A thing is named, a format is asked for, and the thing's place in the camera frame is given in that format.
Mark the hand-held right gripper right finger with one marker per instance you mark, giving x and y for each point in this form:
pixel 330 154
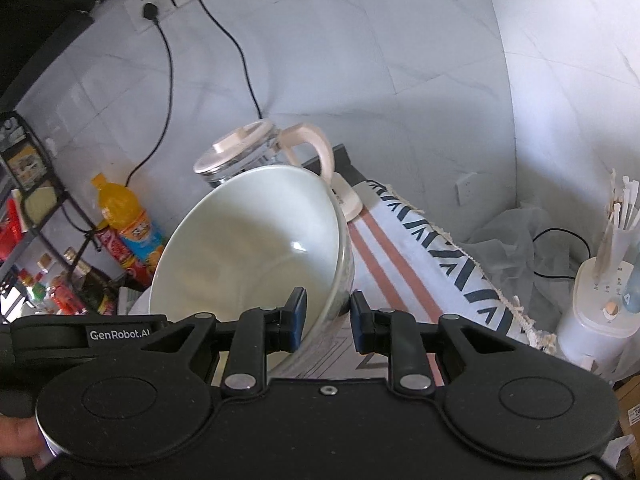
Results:
pixel 356 312

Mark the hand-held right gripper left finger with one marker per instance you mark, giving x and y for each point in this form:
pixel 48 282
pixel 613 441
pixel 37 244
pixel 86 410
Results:
pixel 299 312

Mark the white ceramic bowl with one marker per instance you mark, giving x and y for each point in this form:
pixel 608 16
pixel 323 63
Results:
pixel 240 255

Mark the person's left hand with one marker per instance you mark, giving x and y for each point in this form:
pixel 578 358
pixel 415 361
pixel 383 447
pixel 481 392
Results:
pixel 17 436

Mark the dark soy sauce bottle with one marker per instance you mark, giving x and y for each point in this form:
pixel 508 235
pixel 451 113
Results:
pixel 92 285

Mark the patterned white tablecloth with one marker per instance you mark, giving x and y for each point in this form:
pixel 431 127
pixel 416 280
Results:
pixel 425 280

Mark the black metal rack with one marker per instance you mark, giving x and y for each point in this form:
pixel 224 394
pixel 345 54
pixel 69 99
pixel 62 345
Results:
pixel 37 232

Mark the red cola can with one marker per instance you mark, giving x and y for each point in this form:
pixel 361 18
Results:
pixel 117 250

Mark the red plastic packet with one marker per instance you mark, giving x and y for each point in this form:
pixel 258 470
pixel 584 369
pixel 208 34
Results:
pixel 10 232

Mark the cream kettle base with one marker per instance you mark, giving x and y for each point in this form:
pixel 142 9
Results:
pixel 347 197

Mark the pale yellow packet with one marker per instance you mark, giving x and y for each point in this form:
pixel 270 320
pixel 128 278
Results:
pixel 42 202

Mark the orange juice bottle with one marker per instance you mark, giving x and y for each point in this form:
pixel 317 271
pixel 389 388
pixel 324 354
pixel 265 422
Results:
pixel 122 215

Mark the grey plastic bag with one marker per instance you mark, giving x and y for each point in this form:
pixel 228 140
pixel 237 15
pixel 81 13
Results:
pixel 510 245

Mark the printed food box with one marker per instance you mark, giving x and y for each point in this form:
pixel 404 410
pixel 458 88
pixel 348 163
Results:
pixel 26 167

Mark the white countertop appliance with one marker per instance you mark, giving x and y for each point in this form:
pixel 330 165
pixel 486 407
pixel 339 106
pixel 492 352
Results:
pixel 595 330

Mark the bundle of chopsticks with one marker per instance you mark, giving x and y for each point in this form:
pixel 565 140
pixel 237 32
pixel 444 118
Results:
pixel 617 230

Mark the cardboard box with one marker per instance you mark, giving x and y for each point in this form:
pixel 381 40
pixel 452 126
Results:
pixel 631 410

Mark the black power plug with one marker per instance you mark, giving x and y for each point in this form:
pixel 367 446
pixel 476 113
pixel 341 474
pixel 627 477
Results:
pixel 150 11

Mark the small white wall socket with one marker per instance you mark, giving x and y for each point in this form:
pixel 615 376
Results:
pixel 467 189

